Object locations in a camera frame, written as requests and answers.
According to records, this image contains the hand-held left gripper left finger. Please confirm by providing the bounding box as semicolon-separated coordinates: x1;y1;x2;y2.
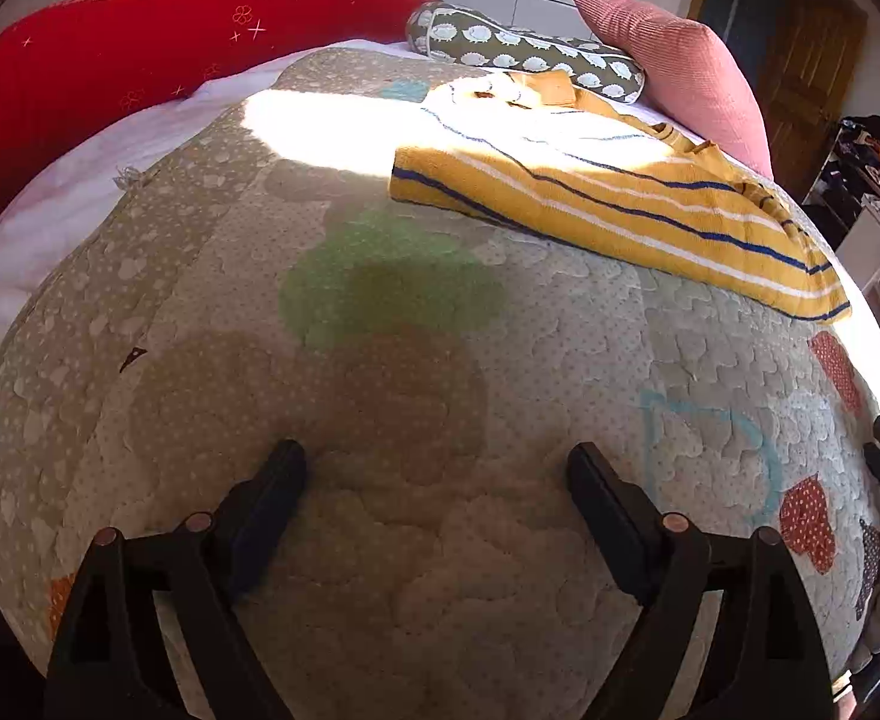
46;439;310;720

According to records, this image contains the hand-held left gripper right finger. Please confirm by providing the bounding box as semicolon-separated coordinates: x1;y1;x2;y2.
566;442;834;720

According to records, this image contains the yellow striped knit sweater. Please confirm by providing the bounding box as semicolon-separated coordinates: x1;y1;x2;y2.
389;69;853;323

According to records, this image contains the quilted dotted bedspread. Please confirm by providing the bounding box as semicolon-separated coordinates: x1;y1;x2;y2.
0;45;880;720

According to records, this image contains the white shelf unit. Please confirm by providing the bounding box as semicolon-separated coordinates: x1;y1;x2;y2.
833;202;880;391

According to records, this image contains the pile of dark bags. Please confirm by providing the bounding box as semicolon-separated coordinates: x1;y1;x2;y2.
803;114;880;233

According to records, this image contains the white fleece blanket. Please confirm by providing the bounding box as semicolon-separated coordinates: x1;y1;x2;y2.
0;37;441;451

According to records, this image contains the wooden door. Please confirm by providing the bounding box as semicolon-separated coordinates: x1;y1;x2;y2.
732;0;872;181

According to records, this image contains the pink ribbed pillow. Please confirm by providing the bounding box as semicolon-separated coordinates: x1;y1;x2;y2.
567;0;777;181

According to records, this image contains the olive patterned pillow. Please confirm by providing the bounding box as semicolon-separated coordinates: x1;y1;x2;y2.
406;1;647;106

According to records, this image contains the red long pillow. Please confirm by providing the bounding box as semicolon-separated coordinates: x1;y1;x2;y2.
0;0;444;237

